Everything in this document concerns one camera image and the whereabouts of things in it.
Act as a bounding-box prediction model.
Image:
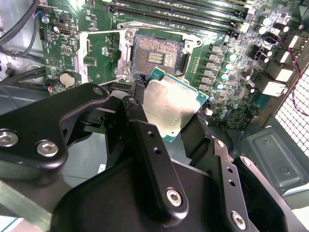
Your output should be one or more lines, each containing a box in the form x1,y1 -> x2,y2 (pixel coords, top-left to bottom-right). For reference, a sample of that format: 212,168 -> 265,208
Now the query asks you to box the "metal socket cover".
75,29 -> 136,87

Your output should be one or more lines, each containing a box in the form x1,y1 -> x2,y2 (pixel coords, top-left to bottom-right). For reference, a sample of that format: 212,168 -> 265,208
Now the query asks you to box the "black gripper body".
51,154 -> 225,232

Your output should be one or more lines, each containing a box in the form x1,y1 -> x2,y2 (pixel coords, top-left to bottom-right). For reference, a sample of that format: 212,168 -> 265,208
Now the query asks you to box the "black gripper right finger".
181,106 -> 300,232

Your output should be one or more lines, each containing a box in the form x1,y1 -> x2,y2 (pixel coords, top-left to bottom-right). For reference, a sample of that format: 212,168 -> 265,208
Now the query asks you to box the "locking lever wire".
116,22 -> 186,37

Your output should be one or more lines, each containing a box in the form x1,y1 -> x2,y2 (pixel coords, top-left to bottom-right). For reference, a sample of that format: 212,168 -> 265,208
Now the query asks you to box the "silver green CPU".
142,67 -> 210,145

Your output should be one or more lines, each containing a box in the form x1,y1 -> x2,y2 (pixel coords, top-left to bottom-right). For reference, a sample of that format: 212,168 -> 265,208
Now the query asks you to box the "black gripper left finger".
0,74 -> 190,222

